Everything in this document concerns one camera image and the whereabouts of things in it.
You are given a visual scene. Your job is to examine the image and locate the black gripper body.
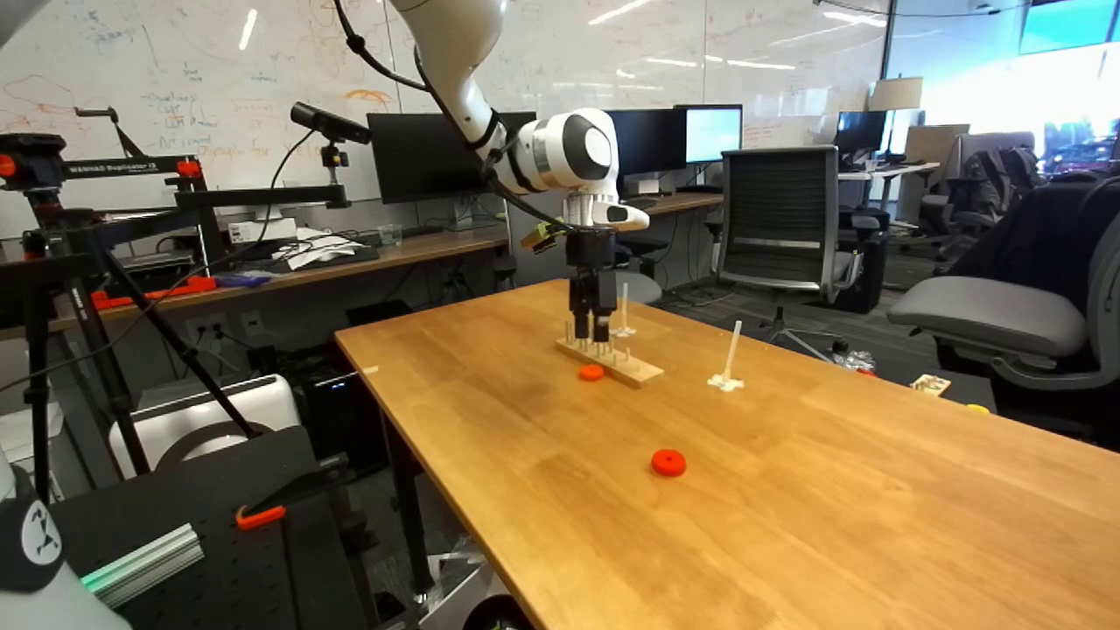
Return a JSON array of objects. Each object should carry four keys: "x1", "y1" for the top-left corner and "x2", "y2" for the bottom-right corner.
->
[{"x1": 566, "y1": 224, "x2": 620, "y2": 297}]

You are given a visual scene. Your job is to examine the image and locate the wooden peg board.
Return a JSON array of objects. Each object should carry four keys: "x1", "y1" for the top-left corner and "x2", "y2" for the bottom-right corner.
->
[{"x1": 554, "y1": 328, "x2": 664, "y2": 388}]

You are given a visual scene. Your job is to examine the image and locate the clear plastic rod stand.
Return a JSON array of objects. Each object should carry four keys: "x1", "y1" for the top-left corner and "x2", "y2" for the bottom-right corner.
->
[
  {"x1": 608, "y1": 277, "x2": 642, "y2": 345},
  {"x1": 702, "y1": 318, "x2": 749, "y2": 397}
]

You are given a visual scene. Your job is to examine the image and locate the lit computer monitor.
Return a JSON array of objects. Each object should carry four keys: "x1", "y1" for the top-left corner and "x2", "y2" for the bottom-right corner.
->
[{"x1": 676, "y1": 102, "x2": 747, "y2": 170}]

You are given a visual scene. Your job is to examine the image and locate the black mesh office chair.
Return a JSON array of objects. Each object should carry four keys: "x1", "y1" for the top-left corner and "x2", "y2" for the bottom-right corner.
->
[{"x1": 711, "y1": 146, "x2": 888, "y2": 318}]

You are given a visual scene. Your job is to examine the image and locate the long wooden desk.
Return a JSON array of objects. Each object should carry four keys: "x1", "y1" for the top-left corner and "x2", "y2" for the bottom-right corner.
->
[{"x1": 92, "y1": 188, "x2": 729, "y2": 345}]

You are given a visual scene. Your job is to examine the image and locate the large black computer monitor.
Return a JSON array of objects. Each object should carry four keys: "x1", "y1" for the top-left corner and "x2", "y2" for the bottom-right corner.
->
[{"x1": 365, "y1": 110, "x2": 544, "y2": 205}]

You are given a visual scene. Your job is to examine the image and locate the black table leg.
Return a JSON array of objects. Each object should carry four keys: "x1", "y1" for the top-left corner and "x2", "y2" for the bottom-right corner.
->
[{"x1": 378, "y1": 423, "x2": 440, "y2": 598}]

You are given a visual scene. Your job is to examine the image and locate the white papers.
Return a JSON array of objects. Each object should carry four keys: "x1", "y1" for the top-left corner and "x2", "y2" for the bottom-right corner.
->
[{"x1": 271, "y1": 230, "x2": 372, "y2": 272}]

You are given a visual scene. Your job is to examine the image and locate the beige lamp shade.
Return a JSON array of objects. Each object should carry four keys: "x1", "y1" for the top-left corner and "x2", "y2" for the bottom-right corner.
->
[{"x1": 869, "y1": 75, "x2": 928, "y2": 117}]

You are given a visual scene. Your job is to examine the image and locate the grey office chair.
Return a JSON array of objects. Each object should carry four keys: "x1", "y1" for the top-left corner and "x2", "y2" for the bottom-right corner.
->
[{"x1": 886, "y1": 207, "x2": 1120, "y2": 453}]

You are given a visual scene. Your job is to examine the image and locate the white robot controller box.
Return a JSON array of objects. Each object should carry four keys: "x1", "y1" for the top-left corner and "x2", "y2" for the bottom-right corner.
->
[{"x1": 104, "y1": 371, "x2": 303, "y2": 485}]

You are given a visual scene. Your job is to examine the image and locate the dark background office chair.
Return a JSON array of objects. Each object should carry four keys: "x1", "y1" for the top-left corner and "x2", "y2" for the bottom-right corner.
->
[{"x1": 915, "y1": 143, "x2": 1047, "y2": 257}]

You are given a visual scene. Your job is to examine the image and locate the red tool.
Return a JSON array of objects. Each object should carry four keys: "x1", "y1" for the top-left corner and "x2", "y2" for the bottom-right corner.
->
[{"x1": 86, "y1": 272, "x2": 224, "y2": 317}]

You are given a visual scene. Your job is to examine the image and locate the black equipment case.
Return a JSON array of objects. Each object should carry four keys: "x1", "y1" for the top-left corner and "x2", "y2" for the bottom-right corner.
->
[{"x1": 48, "y1": 423, "x2": 378, "y2": 630}]

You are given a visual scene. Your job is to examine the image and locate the silver metal tube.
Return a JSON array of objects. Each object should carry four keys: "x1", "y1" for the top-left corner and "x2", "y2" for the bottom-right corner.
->
[{"x1": 78, "y1": 522, "x2": 205, "y2": 614}]

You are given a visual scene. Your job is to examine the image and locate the black cap with logo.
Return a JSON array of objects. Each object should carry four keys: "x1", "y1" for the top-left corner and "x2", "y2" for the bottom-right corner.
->
[{"x1": 0, "y1": 494, "x2": 69, "y2": 594}]

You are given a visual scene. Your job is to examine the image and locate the black stereo camera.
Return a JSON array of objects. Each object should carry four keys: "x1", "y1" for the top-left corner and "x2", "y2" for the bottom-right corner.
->
[{"x1": 287, "y1": 98, "x2": 378, "y2": 150}]

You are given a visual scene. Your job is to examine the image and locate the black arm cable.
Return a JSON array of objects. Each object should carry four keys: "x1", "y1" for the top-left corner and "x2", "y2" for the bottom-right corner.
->
[{"x1": 329, "y1": 0, "x2": 575, "y2": 237}]

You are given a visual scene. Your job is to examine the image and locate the black clamp orange handle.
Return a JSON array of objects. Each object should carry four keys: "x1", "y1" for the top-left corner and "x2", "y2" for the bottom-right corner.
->
[{"x1": 230, "y1": 453, "x2": 352, "y2": 536}]

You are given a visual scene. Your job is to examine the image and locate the black camera tripod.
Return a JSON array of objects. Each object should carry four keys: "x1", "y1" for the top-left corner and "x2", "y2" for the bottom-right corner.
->
[{"x1": 0, "y1": 105, "x2": 352, "y2": 494}]

